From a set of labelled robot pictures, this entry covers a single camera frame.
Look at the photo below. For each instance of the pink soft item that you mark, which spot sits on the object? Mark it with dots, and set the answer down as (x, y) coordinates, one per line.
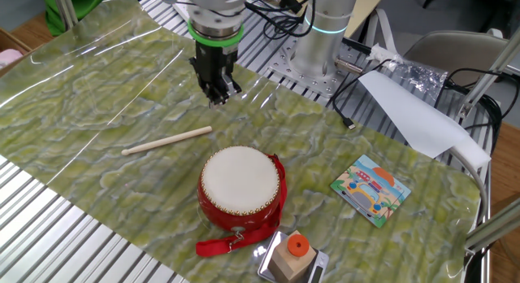
(9, 58)

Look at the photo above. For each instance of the red drum white head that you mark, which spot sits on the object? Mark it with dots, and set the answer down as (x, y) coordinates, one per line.
(239, 179)

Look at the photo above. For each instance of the wooden peg block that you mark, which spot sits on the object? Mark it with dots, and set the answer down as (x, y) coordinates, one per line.
(290, 266)

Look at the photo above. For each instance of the white paper sheet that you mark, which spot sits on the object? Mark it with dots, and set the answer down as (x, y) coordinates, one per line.
(418, 120)

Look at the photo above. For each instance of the green marble pattern mat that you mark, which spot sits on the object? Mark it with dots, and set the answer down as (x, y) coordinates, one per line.
(122, 92)

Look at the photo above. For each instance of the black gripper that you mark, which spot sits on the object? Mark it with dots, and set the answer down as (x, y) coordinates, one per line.
(215, 61)

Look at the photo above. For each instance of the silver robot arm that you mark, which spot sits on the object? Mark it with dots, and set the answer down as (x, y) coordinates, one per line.
(325, 47)

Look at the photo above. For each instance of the cartoon car puzzle board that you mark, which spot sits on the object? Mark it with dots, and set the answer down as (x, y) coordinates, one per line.
(369, 191)

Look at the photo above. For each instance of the crumpled clear plastic bag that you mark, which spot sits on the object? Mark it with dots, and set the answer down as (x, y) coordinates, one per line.
(422, 77)

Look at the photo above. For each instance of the silver digital pocket scale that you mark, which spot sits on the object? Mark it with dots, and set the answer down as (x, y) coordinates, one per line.
(265, 263)

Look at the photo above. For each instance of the aluminium frame post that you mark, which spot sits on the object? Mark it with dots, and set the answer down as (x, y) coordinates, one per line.
(487, 76)
(493, 228)
(65, 10)

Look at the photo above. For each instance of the grey folding chair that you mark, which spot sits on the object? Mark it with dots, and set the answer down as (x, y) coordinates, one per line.
(455, 51)

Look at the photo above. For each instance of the pale wooden drumstick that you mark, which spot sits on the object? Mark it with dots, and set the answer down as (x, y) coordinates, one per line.
(166, 140)

